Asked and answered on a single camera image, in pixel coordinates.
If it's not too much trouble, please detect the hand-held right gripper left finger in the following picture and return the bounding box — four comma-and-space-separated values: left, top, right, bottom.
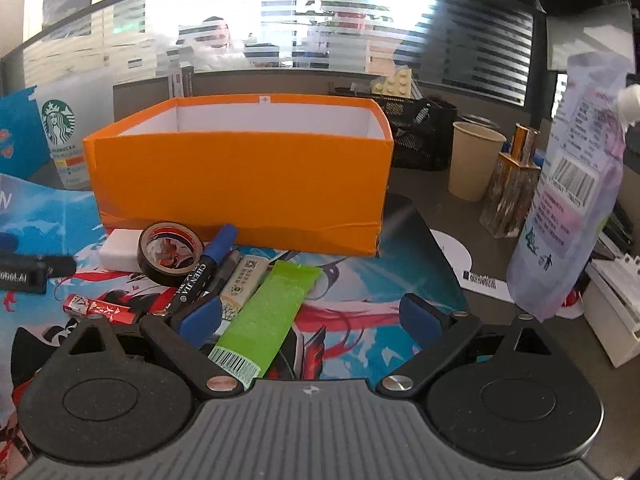
37, 296, 240, 402

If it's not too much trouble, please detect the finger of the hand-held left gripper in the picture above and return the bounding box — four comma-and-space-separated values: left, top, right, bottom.
45, 255, 77, 277

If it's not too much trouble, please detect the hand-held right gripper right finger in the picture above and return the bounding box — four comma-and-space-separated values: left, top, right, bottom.
376, 293, 587, 400

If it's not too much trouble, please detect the blue marker pen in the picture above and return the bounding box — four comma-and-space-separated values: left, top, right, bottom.
167, 223, 238, 318

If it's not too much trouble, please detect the dark grey marker pen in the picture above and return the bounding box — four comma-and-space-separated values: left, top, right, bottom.
202, 249, 244, 306

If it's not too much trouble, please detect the orange cardboard box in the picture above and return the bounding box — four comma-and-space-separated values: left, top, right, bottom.
82, 94, 396, 258

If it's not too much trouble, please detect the eraser with paper sleeve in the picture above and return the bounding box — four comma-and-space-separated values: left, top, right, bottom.
219, 255, 273, 321

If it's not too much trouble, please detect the plain white eraser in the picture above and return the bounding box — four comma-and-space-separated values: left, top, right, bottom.
98, 228, 146, 273

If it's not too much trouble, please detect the red patterned tube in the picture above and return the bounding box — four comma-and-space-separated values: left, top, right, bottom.
62, 294, 138, 326

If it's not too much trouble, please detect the green flat packet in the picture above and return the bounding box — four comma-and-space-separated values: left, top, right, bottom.
207, 260, 323, 380

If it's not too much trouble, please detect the black tape roll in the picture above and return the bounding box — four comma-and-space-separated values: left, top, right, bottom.
137, 221, 206, 288

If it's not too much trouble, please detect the white round card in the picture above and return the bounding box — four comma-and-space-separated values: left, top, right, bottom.
430, 228, 516, 303

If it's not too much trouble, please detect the clear plastic cup with lid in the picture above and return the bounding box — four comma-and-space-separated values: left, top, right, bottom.
34, 72, 118, 191

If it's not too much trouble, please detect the blue paper bag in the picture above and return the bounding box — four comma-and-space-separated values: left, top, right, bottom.
0, 85, 51, 178

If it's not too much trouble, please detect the gold capped perfume bottle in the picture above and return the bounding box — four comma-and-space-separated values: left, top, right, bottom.
479, 124, 543, 239

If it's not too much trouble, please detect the beige paper cup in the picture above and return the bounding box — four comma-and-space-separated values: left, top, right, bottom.
447, 121, 508, 203

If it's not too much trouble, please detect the black mesh desk organizer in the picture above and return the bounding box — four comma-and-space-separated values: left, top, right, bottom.
330, 87, 458, 172

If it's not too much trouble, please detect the white plastic box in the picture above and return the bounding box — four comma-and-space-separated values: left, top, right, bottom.
582, 252, 640, 368

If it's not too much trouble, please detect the purple spout pouch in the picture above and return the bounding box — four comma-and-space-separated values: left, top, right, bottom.
506, 52, 640, 323

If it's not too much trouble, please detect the narrow white carton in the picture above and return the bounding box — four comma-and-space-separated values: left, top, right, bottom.
167, 62, 196, 98

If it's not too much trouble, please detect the yellow building block plate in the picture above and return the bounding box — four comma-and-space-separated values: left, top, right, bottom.
371, 67, 416, 96

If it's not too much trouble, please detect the striped glass partition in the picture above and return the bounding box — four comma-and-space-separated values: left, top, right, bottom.
0, 0, 546, 108

